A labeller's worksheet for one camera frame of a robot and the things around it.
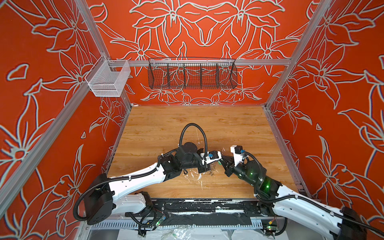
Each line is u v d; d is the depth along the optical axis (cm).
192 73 97
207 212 73
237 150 64
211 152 58
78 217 40
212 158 57
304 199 50
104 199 39
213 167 76
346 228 42
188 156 54
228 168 65
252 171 56
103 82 89
